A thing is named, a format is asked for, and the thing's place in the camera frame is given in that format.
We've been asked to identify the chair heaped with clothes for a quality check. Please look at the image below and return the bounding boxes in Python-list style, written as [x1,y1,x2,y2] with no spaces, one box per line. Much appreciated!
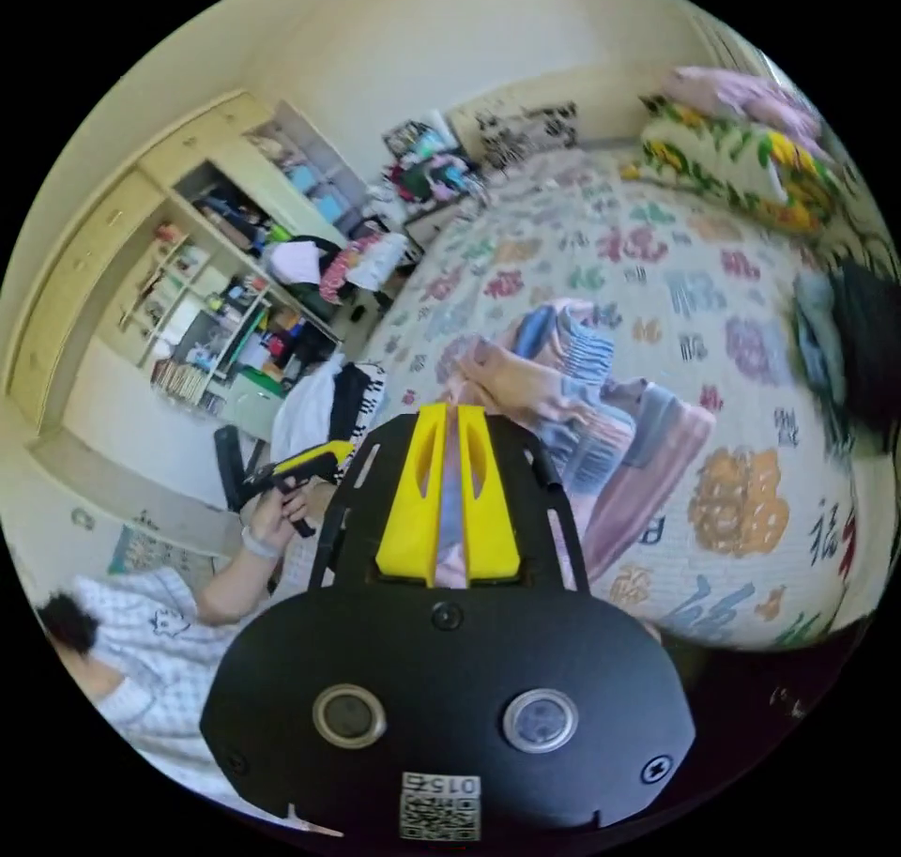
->
[266,217,423,323]

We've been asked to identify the person's left forearm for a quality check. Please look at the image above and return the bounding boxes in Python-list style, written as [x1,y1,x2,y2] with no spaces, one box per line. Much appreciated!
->
[194,534,286,627]

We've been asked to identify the black and white striped cloth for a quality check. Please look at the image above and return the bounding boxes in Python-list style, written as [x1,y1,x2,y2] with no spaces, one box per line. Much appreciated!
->
[327,360,389,482]

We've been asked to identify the heap of colourful clothes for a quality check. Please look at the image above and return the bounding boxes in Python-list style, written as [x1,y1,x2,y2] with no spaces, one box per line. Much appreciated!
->
[382,118,491,205]

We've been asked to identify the white bag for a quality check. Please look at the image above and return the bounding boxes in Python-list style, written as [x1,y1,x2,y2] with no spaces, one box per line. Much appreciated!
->
[269,355,347,466]

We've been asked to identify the person's left hand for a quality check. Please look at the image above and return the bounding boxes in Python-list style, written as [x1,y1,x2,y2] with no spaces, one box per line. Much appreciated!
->
[240,480,314,558]

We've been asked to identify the bed with printed quilt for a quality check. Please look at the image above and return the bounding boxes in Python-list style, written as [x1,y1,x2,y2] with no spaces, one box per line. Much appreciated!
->
[292,140,890,654]

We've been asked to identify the floral yellow and green pillow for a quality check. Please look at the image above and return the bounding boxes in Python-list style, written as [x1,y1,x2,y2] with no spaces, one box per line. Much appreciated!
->
[636,95,843,233]

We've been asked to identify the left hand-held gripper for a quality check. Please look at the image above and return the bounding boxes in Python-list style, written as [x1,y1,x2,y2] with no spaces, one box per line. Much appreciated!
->
[241,439,356,541]

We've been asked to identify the person's body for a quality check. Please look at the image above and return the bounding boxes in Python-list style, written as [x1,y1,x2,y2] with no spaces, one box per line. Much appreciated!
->
[35,566,244,805]

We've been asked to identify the cream cupboard with shelves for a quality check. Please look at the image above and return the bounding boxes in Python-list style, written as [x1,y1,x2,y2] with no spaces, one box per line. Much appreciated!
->
[5,90,367,443]

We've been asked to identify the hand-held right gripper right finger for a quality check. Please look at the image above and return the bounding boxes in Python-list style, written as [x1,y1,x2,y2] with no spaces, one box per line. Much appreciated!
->
[457,403,523,585]

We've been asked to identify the pink rolled blanket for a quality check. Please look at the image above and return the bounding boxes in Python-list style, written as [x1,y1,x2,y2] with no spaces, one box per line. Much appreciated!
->
[660,65,826,145]

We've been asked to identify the pink and green striped pants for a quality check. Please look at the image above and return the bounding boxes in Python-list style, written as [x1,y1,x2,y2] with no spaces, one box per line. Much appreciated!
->
[435,297,717,592]

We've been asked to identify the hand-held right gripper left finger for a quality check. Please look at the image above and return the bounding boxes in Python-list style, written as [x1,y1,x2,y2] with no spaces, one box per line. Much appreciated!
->
[374,403,449,589]

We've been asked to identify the pile of clothes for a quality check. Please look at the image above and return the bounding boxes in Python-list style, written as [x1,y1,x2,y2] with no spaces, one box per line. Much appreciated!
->
[789,256,901,437]

